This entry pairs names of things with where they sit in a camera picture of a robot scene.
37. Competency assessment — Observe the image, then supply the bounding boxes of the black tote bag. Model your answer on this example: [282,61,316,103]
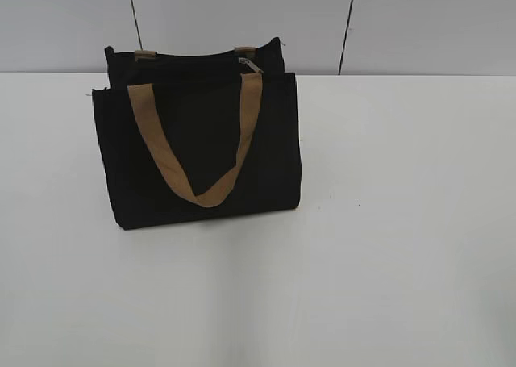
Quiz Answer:
[92,38,302,230]

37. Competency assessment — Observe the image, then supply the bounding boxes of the silver zipper pull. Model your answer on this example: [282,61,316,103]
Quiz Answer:
[238,57,264,74]

